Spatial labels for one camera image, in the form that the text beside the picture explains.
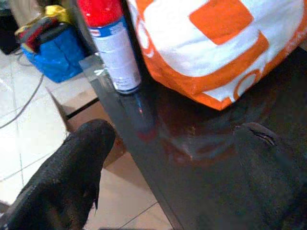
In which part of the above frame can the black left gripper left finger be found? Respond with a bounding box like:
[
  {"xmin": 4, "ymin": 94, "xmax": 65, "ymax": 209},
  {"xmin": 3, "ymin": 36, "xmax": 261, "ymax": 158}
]
[{"xmin": 0, "ymin": 119, "xmax": 117, "ymax": 230}]

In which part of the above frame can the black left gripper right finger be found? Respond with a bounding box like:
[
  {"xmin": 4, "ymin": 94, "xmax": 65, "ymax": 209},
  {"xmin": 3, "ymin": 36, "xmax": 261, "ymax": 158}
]
[{"xmin": 191, "ymin": 122, "xmax": 307, "ymax": 230}]

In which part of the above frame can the dark glossy table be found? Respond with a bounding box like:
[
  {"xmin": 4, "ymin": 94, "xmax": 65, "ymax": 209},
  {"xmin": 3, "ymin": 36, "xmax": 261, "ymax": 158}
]
[{"xmin": 78, "ymin": 45, "xmax": 307, "ymax": 230}]

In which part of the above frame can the brown cardboard box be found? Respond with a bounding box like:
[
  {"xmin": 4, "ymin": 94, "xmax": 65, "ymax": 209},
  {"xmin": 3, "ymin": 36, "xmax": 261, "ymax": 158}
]
[{"xmin": 46, "ymin": 86, "xmax": 128, "ymax": 168}]

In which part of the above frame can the blue bag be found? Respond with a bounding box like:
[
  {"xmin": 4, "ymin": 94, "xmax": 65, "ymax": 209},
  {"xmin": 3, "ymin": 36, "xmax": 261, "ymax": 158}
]
[{"xmin": 20, "ymin": 23, "xmax": 90, "ymax": 83}]

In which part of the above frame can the white spray can red cap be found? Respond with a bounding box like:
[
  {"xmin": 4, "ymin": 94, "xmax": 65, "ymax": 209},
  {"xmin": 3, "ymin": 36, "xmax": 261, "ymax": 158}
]
[{"xmin": 77, "ymin": 0, "xmax": 142, "ymax": 94}]

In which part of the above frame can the orange and white bag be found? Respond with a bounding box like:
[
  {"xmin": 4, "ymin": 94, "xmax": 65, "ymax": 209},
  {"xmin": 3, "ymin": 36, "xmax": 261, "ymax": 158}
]
[{"xmin": 126, "ymin": 0, "xmax": 307, "ymax": 111}]

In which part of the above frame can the yellow and red cloth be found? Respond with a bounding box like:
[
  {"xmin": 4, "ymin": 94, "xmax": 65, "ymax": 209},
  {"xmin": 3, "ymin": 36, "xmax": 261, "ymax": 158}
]
[{"xmin": 14, "ymin": 4, "xmax": 72, "ymax": 52}]

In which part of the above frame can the black box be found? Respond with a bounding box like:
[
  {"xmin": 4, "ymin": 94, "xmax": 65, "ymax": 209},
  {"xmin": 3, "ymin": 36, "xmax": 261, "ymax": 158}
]
[{"xmin": 0, "ymin": 9, "xmax": 21, "ymax": 55}]

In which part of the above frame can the grey cable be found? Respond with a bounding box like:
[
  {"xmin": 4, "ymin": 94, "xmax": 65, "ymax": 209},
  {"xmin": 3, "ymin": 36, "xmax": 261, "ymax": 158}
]
[{"xmin": 0, "ymin": 49, "xmax": 45, "ymax": 129}]

